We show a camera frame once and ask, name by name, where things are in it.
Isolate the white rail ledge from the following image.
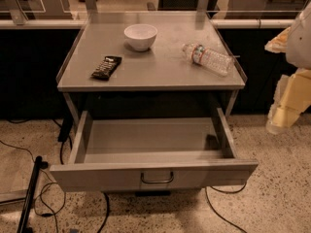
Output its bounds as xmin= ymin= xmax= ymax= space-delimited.
xmin=0 ymin=19 xmax=294 ymax=30

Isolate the clear plastic water bottle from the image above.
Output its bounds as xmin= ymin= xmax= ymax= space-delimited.
xmin=182 ymin=43 xmax=234 ymax=77

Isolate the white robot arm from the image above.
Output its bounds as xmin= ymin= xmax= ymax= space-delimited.
xmin=264 ymin=4 xmax=311 ymax=134

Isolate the black metal stand bar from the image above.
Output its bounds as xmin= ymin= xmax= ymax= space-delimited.
xmin=17 ymin=156 xmax=45 ymax=233

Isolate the black floor cable right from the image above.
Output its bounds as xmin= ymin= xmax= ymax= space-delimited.
xmin=204 ymin=182 xmax=249 ymax=233

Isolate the grey metal drawer cabinet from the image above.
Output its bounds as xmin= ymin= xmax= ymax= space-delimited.
xmin=55 ymin=11 xmax=248 ymax=199

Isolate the white ceramic bowl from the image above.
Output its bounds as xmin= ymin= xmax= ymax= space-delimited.
xmin=123 ymin=24 xmax=157 ymax=51

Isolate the dark snack bar packet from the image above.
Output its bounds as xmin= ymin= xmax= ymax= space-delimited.
xmin=91 ymin=56 xmax=122 ymax=81

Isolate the black floor cable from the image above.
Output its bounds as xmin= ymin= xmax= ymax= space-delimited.
xmin=204 ymin=182 xmax=249 ymax=233
xmin=58 ymin=119 xmax=111 ymax=233

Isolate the black floor cable left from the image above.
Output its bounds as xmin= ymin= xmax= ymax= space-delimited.
xmin=58 ymin=119 xmax=111 ymax=233

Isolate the grey top drawer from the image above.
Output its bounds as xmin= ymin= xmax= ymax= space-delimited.
xmin=51 ymin=108 xmax=258 ymax=192

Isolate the clear acrylic barrier panel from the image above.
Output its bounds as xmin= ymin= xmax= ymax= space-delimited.
xmin=0 ymin=0 xmax=311 ymax=27

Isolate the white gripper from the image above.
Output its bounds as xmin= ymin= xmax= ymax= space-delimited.
xmin=266 ymin=68 xmax=311 ymax=135

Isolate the thin black looped cable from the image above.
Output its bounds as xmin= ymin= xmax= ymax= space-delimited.
xmin=0 ymin=140 xmax=67 ymax=233

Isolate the black mesh office chair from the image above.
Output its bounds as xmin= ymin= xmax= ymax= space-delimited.
xmin=147 ymin=0 xmax=219 ymax=18

